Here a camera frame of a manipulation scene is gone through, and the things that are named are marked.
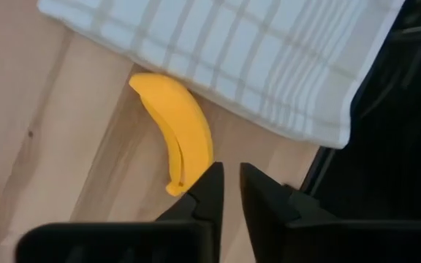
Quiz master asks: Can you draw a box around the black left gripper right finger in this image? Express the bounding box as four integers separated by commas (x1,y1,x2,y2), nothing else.
239,162,339,263

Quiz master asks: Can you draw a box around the white checked kitchen towel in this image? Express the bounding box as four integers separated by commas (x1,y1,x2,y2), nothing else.
37,0,405,150

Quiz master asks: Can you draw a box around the yellow toy banana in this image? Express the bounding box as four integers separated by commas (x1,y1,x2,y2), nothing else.
128,72,215,198

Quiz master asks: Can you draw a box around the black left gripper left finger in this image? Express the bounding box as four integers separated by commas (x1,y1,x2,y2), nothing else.
155,161,225,263

